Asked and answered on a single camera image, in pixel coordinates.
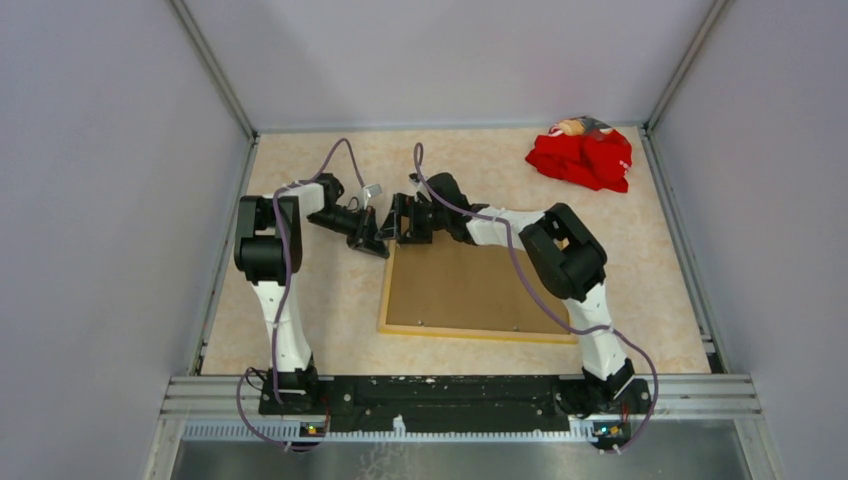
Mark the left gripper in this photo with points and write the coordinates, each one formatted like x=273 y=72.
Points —
x=363 y=236

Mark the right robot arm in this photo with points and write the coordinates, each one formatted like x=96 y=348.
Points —
x=567 y=258

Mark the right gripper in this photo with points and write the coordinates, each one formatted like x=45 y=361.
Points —
x=402 y=208

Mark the red cloth doll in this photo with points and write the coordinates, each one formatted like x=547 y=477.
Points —
x=584 y=151

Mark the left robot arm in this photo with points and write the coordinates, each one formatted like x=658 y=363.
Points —
x=268 y=250

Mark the brown backing board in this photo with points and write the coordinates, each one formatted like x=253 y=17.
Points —
x=464 y=285

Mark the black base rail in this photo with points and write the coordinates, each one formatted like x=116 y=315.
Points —
x=454 y=404

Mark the yellow wooden picture frame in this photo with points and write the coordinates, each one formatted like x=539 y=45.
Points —
x=464 y=332

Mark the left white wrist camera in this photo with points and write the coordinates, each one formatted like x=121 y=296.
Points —
x=367 y=194

